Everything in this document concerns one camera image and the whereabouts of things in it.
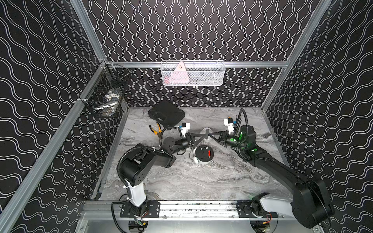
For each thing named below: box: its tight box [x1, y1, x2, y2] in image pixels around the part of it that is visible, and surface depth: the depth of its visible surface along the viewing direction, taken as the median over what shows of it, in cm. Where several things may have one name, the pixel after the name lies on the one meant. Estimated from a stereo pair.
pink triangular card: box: [168, 61, 190, 84], surface depth 91 cm
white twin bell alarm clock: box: [192, 144, 215, 165], surface depth 92 cm
